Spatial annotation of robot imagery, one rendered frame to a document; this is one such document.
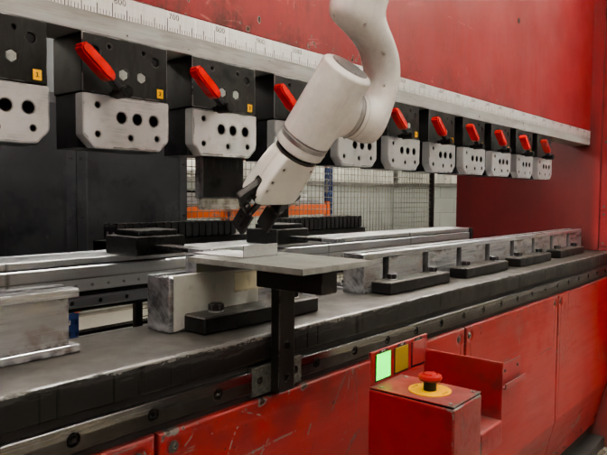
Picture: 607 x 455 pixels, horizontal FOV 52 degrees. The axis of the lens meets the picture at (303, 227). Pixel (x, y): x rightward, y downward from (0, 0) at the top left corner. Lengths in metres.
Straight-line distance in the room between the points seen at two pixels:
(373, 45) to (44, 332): 0.65
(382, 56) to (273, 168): 0.25
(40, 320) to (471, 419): 0.69
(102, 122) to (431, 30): 1.03
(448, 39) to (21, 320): 1.34
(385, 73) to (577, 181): 2.11
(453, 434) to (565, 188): 2.14
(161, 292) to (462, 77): 1.15
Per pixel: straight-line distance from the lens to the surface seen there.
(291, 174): 1.01
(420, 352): 1.23
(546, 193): 3.09
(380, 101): 1.01
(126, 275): 1.31
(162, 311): 1.08
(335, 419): 1.25
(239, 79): 1.15
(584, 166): 3.04
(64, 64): 1.00
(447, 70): 1.81
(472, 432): 1.11
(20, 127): 0.90
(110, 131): 0.97
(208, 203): 1.14
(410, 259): 1.65
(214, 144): 1.09
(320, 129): 0.96
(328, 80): 0.94
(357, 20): 0.98
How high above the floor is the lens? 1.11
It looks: 3 degrees down
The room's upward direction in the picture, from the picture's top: straight up
